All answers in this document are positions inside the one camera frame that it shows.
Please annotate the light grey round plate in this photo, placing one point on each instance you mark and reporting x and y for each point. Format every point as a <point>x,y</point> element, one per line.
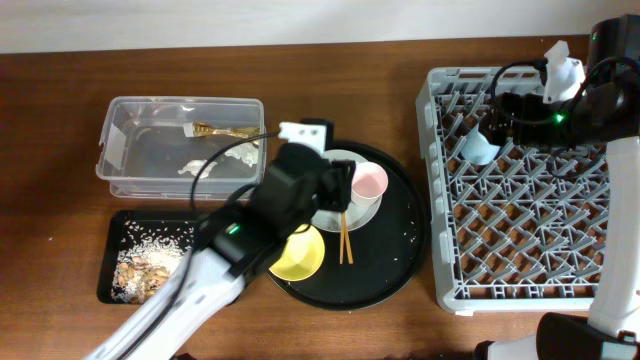
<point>356,215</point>

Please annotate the yellow bowl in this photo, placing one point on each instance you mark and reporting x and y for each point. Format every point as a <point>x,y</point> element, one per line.
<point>302,257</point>

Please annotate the nut and rice food scraps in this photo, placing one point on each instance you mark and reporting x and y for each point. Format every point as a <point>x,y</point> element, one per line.
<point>148,253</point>

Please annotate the black rectangular tray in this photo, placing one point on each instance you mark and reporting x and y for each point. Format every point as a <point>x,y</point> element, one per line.
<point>116,228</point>

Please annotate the wooden chopstick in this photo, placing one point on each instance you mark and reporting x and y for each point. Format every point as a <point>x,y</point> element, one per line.
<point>342,238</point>
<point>348,247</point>

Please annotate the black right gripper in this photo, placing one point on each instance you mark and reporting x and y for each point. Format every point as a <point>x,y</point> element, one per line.
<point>528,110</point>

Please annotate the crumpled white tissue right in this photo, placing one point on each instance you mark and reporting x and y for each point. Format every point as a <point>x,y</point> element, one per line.
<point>248,153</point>

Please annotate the clear plastic waste bin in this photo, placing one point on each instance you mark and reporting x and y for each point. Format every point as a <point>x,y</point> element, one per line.
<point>143,146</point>

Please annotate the crumpled white tissue left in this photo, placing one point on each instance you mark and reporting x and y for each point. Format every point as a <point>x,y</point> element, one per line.
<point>193,167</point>

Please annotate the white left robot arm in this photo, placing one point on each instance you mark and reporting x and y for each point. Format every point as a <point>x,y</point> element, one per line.
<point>233,245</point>

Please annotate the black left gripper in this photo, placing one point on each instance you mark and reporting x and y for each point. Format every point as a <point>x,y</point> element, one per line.
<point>338,184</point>

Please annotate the light blue plastic cup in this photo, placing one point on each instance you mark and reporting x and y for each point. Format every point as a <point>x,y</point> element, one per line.
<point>477,149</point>

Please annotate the crumpled white tissue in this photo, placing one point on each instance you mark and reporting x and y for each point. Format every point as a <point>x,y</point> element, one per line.
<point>248,153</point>
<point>193,167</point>

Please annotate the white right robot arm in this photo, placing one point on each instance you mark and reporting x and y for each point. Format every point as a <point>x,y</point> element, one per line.
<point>596,102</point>

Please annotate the gold snack wrapper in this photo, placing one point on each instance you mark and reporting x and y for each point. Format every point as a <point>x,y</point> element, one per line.
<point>203,133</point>

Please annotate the round black tray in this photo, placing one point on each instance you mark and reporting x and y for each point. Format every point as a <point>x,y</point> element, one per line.
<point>388,250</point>

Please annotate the grey dishwasher rack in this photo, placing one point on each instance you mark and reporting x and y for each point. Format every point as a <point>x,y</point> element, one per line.
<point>522,233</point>

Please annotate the pink plastic cup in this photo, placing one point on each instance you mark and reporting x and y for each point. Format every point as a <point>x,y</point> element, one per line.
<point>369,183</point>

